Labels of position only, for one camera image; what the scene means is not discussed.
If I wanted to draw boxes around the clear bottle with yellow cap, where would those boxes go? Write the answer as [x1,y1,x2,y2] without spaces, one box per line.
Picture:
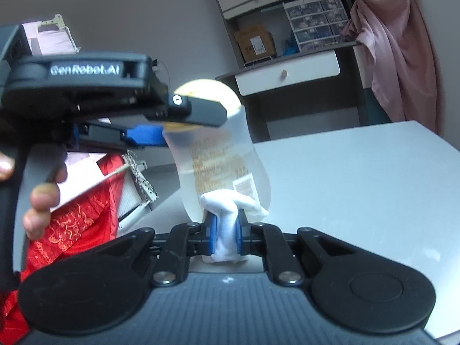
[163,79,272,223]

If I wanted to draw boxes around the red embroidered cloth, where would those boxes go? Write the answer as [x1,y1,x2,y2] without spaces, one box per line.
[0,153,124,331]

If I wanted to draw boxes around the blue plastic item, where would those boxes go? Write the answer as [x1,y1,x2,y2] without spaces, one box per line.
[280,38,299,57]

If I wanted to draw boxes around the person's left hand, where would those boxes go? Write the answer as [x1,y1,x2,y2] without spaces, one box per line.
[0,153,68,241]

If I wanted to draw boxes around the pink curtain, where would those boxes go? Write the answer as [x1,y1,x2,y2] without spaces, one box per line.
[340,0,446,133]

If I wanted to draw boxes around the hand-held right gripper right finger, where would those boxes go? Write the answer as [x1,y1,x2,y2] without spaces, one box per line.
[236,209,355,287]

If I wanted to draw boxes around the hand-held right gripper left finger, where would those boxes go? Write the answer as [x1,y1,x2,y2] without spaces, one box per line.
[98,212,218,288]

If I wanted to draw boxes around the white cloth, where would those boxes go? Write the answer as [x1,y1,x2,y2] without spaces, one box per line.
[199,189,269,264]

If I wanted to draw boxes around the teal storage box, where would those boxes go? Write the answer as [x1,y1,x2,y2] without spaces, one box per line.
[363,86,392,124]

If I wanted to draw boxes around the grey desk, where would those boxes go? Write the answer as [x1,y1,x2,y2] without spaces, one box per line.
[216,41,371,144]

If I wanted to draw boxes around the cardboard box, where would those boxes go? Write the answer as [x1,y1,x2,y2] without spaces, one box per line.
[233,25,277,63]

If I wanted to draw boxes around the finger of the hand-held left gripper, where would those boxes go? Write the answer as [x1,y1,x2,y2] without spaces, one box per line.
[144,93,229,128]
[77,122,170,149]

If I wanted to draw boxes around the white perforated strip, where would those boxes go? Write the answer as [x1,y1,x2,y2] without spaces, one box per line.
[124,151,159,202]

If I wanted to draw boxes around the white flat device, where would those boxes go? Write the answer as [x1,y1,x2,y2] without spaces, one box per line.
[244,55,274,68]

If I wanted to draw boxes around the white desk drawer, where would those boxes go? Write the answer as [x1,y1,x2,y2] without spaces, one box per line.
[235,50,341,97]

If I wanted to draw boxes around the clear plastic drawer organizer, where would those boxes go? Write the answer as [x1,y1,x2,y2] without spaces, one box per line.
[282,0,351,53]

